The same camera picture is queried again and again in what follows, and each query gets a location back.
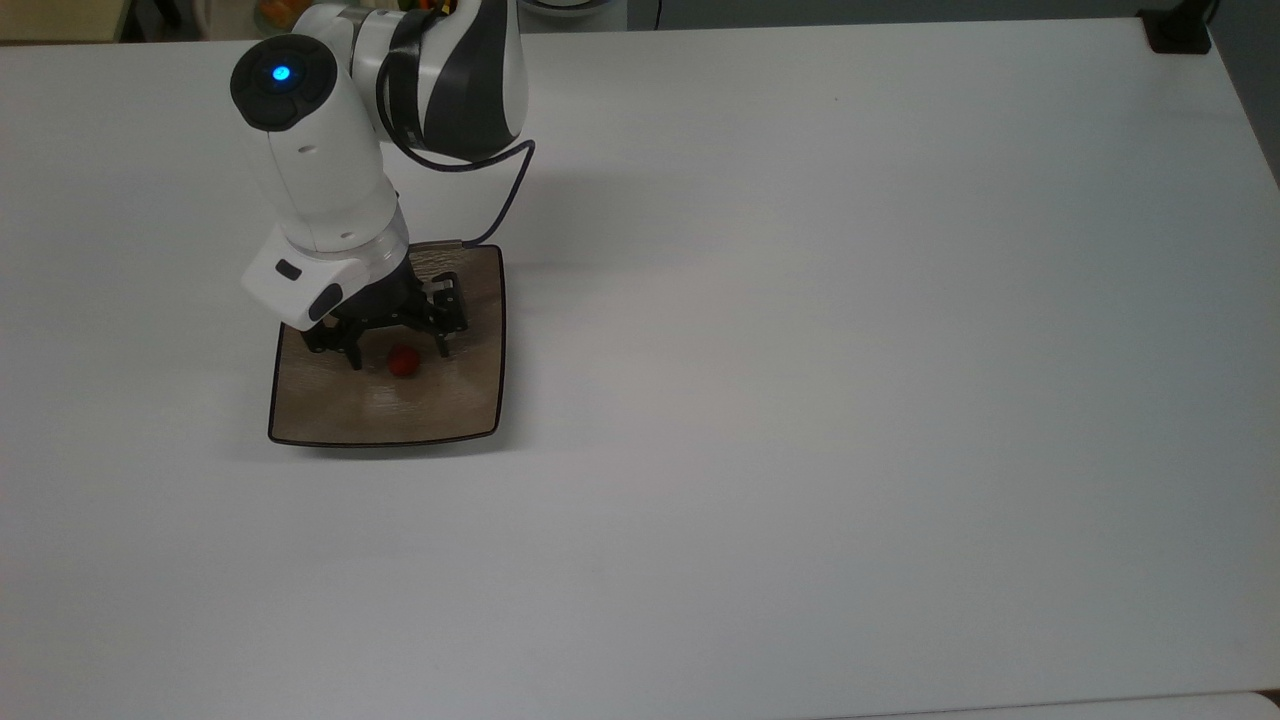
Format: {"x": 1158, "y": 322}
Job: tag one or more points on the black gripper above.
{"x": 385, "y": 300}

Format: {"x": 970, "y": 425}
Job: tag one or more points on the red strawberry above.
{"x": 404, "y": 361}

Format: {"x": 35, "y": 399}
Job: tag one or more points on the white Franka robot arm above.
{"x": 330, "y": 160}

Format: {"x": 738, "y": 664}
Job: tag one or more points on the square brown ceramic plate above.
{"x": 440, "y": 400}

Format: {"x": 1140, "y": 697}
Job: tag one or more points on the pale green round plate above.
{"x": 272, "y": 14}

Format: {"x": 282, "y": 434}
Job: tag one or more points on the black camera pole with clamp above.
{"x": 1177, "y": 30}

